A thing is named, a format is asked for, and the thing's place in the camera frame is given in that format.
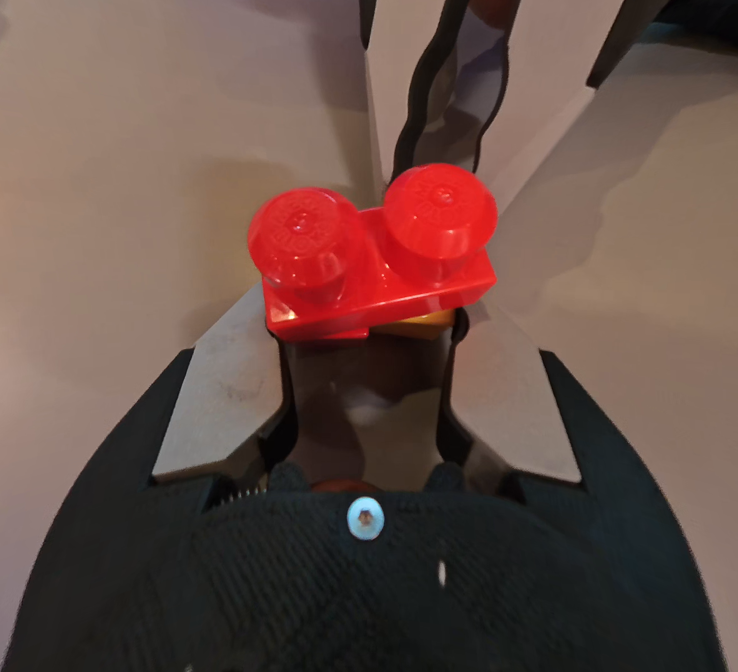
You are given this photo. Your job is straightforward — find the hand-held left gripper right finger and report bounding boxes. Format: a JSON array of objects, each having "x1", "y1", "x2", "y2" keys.
[{"x1": 437, "y1": 302, "x2": 583, "y2": 495}]

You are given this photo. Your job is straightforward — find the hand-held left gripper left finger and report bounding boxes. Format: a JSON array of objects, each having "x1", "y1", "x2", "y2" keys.
[{"x1": 151, "y1": 283, "x2": 299, "y2": 483}]

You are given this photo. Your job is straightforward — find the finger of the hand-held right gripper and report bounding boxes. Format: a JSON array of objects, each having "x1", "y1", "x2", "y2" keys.
[
  {"x1": 365, "y1": 0, "x2": 485, "y2": 190},
  {"x1": 472, "y1": 0, "x2": 656, "y2": 214}
]

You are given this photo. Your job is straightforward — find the orange single-stud block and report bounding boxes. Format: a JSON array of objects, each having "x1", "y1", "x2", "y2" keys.
[{"x1": 379, "y1": 308, "x2": 457, "y2": 340}]

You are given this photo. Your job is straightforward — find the red single-stud block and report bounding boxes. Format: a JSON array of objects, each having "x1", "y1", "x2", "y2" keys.
[{"x1": 291, "y1": 328, "x2": 370, "y2": 342}]

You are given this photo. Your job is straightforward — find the red two-stud block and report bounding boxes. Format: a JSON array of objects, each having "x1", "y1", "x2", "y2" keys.
[{"x1": 247, "y1": 163, "x2": 498, "y2": 342}]

